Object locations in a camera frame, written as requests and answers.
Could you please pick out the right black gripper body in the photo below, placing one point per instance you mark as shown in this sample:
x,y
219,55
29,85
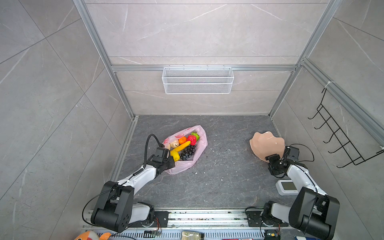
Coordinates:
x,y
275,163

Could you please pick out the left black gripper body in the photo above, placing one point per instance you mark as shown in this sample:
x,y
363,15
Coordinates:
x,y
169,163

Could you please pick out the pink scalloped bowl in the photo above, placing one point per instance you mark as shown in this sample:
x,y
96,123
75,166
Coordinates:
x,y
266,144

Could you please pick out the pink plastic bag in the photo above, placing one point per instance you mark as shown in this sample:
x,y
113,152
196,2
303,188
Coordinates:
x,y
202,143

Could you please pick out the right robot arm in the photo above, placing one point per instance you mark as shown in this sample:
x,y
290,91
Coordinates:
x,y
313,211

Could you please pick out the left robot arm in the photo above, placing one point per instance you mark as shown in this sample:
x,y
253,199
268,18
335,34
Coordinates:
x,y
115,208

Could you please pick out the yellow fake lemon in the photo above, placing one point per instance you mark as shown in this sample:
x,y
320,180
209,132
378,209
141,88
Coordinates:
x,y
175,155

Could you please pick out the beige fake mushroom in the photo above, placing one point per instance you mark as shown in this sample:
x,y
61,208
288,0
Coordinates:
x,y
174,144

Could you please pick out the dark fake grapes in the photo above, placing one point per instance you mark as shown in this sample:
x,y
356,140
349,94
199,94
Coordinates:
x,y
188,153

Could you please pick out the yellow fake banana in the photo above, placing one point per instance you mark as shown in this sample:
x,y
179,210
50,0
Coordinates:
x,y
182,147

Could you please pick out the orange fake fruit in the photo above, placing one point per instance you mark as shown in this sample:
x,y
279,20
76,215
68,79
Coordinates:
x,y
182,140

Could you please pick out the red fake strawberry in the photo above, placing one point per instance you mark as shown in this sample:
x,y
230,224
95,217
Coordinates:
x,y
192,139

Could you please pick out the green fake fruit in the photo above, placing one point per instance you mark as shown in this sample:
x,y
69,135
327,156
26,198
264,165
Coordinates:
x,y
196,135

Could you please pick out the white digital timer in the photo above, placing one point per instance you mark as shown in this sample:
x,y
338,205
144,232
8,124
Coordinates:
x,y
286,188

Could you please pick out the orange plush toy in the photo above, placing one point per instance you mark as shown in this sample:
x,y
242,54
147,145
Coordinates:
x,y
90,235

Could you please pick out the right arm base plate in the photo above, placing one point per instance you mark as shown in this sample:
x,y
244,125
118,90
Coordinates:
x,y
257,218

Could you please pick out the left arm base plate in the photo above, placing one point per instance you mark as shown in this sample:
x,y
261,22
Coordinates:
x,y
159,218

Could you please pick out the black wire hook rack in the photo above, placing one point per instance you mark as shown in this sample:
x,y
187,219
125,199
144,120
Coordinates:
x,y
340,136

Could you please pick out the aluminium front rail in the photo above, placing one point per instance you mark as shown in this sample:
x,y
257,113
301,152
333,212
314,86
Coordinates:
x,y
205,224

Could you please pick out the white wire mesh basket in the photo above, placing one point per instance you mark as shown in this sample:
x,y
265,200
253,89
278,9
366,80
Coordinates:
x,y
197,80

